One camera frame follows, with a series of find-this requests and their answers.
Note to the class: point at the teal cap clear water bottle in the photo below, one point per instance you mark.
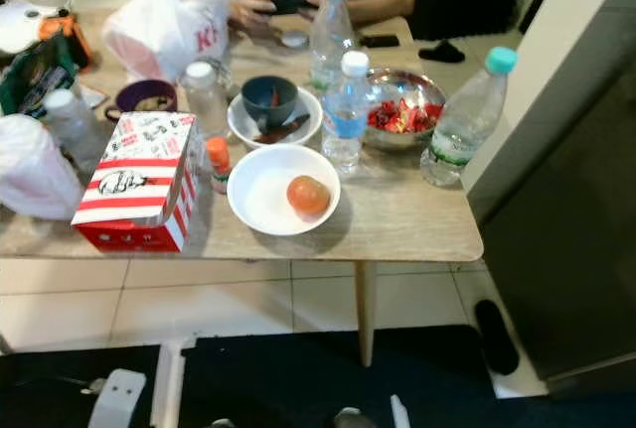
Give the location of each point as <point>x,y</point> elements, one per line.
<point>330,36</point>

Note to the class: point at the light wooden table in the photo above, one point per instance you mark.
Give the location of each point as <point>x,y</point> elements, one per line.
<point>397,219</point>

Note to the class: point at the dark blue cup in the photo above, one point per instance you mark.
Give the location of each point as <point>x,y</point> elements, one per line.
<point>268,100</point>

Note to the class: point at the white plastic container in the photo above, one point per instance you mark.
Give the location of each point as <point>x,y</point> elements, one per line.
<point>20,26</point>

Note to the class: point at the small round white lid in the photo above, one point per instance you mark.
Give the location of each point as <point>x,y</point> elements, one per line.
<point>293,39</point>

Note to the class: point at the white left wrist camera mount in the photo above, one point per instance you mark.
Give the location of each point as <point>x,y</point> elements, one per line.
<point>116,398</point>

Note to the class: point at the plain white plastic bag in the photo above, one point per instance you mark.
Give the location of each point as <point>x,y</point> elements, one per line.
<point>35,165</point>

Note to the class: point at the robot left leg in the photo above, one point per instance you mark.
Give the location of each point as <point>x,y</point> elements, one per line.
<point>224,424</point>

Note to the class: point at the white plastic bag red print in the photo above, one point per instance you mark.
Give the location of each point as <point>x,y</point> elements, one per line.
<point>164,21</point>

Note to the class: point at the red white striped food box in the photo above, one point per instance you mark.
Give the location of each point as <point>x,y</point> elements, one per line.
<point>139,185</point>

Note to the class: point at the teal cap bottle green label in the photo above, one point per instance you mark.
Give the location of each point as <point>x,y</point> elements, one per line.
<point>462,120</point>

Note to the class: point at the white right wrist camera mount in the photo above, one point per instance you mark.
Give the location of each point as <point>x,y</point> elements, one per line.
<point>399,412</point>

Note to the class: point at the purple mug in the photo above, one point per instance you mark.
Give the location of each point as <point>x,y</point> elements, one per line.
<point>144,98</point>

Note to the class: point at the grey fridge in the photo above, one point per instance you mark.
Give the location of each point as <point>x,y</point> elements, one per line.
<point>566,249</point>

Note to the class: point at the orange red tomato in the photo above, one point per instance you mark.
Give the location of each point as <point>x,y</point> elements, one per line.
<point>308,195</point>

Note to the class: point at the dark floor mat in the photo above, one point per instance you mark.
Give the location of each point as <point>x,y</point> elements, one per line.
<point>288,378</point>

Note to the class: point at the orange packet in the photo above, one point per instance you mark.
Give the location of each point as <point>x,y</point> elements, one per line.
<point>60,26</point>

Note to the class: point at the black slipper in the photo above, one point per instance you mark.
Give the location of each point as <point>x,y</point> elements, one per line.
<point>442,51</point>
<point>497,337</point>

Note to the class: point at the clear bottle white cap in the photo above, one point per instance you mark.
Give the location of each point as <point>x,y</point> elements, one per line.
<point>72,125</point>
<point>204,95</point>

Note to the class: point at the small orange cap bottle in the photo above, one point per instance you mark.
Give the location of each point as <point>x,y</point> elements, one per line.
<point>219,165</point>

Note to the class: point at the small white bowl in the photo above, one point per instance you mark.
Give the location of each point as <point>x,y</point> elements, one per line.
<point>303,128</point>

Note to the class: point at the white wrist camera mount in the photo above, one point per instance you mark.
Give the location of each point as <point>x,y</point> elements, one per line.
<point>116,398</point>
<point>399,412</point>

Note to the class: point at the green snack bag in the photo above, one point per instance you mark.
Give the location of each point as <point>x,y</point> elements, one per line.
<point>35,75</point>

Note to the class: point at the black phone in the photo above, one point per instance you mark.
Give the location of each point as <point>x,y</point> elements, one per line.
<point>283,6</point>
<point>379,41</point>

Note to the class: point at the large white bowl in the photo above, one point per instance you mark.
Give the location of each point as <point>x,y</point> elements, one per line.
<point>263,195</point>

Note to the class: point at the steel bowl of red snacks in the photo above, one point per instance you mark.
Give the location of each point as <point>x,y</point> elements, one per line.
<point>405,115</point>

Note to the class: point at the white floor strip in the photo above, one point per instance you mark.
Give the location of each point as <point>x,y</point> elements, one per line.
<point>169,378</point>

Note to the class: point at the blue label water bottle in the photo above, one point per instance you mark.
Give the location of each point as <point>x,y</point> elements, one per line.
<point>346,110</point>

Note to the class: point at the person's right hand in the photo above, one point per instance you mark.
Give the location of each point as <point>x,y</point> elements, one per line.
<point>253,9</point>

